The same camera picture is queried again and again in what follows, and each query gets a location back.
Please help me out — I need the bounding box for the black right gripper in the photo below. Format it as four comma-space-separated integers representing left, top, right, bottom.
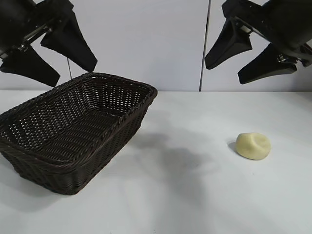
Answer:
204, 0, 312, 85

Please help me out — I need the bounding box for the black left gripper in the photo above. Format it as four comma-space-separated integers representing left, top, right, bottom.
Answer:
0, 0, 98, 87

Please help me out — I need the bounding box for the dark brown woven basket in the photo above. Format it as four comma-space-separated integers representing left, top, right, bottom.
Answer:
0, 72, 158, 196

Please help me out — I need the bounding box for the pale yellow egg yolk pastry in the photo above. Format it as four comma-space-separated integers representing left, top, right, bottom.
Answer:
235, 132, 272, 161

